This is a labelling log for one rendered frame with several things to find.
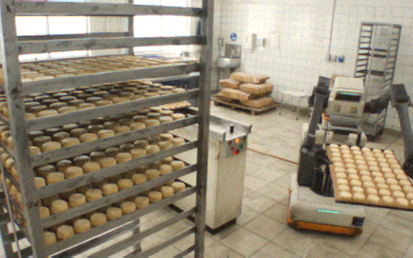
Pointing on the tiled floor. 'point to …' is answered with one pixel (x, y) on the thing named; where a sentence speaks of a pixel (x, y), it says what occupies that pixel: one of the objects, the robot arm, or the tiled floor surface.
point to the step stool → (295, 101)
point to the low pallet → (245, 106)
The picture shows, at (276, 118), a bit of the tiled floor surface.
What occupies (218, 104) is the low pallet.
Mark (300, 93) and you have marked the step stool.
